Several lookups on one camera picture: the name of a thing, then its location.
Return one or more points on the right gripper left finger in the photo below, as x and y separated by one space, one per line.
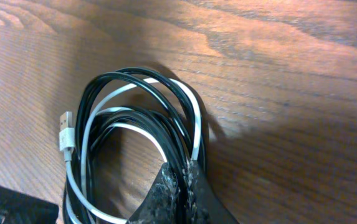
160 204

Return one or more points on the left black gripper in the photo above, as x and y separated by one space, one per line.
16 207

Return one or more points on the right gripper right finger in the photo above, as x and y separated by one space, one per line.
203 207

